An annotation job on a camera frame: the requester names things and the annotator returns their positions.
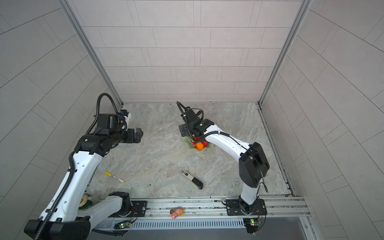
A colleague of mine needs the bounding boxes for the orange tangerine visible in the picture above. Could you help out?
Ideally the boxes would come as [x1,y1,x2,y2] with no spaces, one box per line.
[196,143,205,150]

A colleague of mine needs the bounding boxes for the red grape bunch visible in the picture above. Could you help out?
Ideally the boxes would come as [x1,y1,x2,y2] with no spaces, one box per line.
[191,137,210,148]

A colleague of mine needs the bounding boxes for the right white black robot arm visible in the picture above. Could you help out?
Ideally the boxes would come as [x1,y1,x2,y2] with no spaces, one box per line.
[177,102,270,215]

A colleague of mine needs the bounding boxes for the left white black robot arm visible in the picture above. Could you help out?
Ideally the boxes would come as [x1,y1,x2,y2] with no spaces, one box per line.
[24,128,143,240]

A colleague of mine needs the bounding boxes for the green scalloped fruit bowl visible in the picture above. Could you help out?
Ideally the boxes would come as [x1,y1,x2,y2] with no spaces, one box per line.
[182,137,214,151]

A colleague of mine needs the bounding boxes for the pink toy fruit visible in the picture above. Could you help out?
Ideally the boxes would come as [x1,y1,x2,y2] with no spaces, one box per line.
[170,207,185,220]

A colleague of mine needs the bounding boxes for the yellow white marker pen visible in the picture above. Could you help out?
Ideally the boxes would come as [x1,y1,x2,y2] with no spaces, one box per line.
[104,172,125,183]

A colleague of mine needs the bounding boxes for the white black handheld device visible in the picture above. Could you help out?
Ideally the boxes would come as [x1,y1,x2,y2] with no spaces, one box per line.
[181,170,204,191]

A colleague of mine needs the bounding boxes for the left green circuit board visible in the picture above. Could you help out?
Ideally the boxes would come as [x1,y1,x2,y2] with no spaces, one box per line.
[114,221,132,230]

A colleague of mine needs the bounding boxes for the green circuit board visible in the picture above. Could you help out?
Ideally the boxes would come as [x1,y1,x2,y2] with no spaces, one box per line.
[243,219,261,234]
[114,221,132,230]

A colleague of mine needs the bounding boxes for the right green circuit board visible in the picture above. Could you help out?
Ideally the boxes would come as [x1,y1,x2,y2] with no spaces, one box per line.
[243,219,261,234]

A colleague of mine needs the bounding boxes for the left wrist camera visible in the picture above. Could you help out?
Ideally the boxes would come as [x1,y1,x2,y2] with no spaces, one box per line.
[97,110,132,131]

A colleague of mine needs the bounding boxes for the left black corrugated cable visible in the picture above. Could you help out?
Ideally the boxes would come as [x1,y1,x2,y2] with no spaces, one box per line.
[32,92,121,240]

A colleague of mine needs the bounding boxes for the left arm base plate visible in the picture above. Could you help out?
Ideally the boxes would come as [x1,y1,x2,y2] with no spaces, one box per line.
[108,192,148,218]

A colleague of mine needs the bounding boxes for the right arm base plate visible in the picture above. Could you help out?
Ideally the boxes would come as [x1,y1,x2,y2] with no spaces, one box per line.
[226,199,268,216]

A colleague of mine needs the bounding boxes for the aluminium mounting rail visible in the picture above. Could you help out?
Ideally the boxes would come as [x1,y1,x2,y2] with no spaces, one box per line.
[89,196,311,222]

